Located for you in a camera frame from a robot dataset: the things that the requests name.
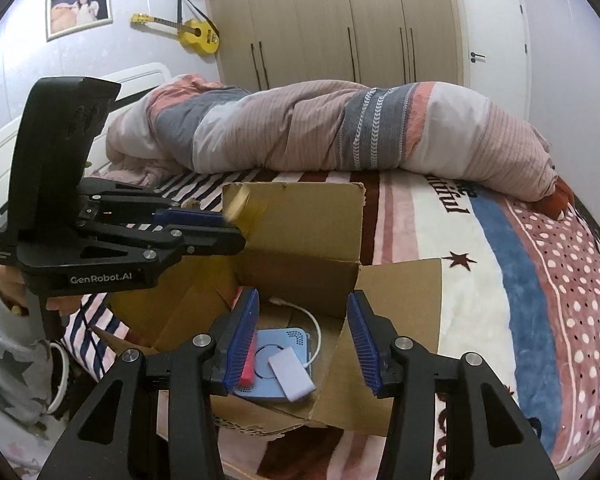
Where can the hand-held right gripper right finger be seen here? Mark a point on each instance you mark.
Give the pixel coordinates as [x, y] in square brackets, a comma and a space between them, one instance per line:
[362, 345]

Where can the white door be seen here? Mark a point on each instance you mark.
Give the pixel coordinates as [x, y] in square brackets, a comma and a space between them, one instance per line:
[497, 35]

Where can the orange cloth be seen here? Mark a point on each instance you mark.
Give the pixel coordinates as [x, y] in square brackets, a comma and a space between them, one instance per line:
[555, 202]

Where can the pink grey striped duvet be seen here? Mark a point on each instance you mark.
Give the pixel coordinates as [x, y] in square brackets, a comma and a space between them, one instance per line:
[305, 125]

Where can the light blue plastic device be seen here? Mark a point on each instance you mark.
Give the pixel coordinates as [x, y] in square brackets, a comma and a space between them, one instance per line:
[291, 340]

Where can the person's left hand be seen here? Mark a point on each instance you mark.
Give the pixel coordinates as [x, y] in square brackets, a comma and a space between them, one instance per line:
[71, 305]

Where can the brown cardboard box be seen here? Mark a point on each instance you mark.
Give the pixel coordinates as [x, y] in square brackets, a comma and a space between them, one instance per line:
[300, 225]

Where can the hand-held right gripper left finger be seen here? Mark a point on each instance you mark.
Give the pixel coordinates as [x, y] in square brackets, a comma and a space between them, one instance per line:
[242, 345]

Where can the pink red flat object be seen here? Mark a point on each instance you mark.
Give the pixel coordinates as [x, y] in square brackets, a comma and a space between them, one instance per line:
[248, 369]

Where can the white bed headboard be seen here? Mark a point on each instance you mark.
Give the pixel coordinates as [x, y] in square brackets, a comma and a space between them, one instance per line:
[135, 77]

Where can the beige wooden wardrobe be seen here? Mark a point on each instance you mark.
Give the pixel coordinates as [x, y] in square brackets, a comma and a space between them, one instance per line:
[330, 20]

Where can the framed wall poster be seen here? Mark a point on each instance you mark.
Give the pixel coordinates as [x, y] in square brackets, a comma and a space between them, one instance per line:
[77, 12]

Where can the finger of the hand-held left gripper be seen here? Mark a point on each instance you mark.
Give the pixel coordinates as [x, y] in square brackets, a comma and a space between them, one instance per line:
[190, 218]
[210, 242]

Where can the person's left forearm star sleeve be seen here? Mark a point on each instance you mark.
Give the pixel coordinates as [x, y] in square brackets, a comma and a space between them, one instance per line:
[10, 365]

